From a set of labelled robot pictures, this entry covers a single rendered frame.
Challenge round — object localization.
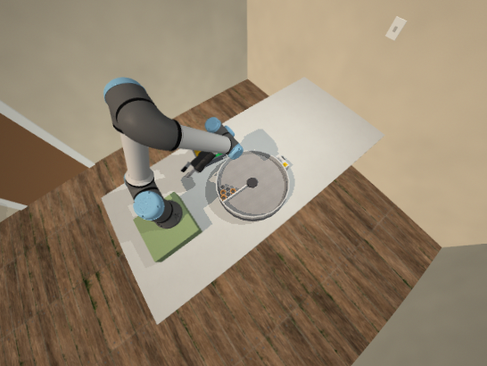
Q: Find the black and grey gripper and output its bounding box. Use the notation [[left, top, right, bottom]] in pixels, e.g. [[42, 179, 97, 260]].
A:
[[181, 151, 218, 179]]

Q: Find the grey round turntable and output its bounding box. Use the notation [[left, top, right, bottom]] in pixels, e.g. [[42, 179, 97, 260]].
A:
[[216, 150, 290, 221]]

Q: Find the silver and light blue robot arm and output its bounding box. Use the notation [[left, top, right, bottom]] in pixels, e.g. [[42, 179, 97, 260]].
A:
[[103, 78, 244, 229]]

